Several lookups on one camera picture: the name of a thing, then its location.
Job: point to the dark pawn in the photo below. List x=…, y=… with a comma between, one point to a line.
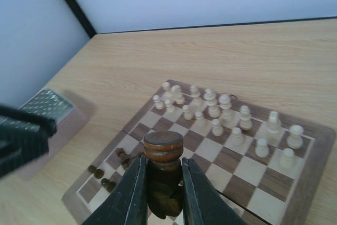
x=97, y=173
x=108, y=185

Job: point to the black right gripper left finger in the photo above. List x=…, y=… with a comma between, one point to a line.
x=127, y=204

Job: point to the dark wooden queen piece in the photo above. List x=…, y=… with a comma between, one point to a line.
x=163, y=150

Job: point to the wooden chess board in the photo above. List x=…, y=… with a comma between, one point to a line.
x=266, y=179

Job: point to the black enclosure frame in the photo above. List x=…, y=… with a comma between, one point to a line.
x=76, y=3

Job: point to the metal tin lid left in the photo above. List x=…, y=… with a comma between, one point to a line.
x=69, y=118

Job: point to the white pieces row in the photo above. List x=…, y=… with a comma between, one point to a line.
x=199, y=142

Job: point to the pile of dark pieces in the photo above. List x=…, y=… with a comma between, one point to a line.
x=125, y=158

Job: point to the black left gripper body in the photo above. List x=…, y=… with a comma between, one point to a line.
x=21, y=146

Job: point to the white rook corner piece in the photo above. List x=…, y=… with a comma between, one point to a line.
x=294, y=140

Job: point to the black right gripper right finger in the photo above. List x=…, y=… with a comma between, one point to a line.
x=202, y=204

